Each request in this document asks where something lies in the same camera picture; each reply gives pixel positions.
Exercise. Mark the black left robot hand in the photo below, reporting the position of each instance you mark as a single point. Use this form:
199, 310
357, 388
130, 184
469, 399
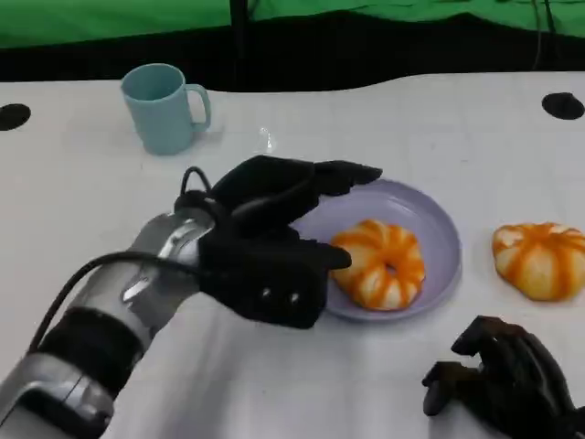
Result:
260, 192

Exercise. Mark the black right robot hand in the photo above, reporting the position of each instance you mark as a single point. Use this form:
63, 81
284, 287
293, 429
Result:
516, 384

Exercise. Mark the orange white toy bread roll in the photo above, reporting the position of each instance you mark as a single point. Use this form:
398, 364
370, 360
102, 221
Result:
539, 260
365, 238

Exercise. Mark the pale green mug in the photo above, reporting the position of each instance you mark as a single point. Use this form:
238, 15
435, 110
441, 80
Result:
157, 116

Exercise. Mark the black vertical pole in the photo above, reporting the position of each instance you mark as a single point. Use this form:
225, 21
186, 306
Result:
239, 41

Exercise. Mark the lilac plate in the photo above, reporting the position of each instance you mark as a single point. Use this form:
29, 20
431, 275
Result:
434, 228

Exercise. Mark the green cloth backdrop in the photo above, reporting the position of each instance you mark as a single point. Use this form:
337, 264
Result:
114, 18

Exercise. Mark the black table grommet hole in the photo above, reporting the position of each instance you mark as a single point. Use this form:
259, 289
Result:
13, 116
563, 106

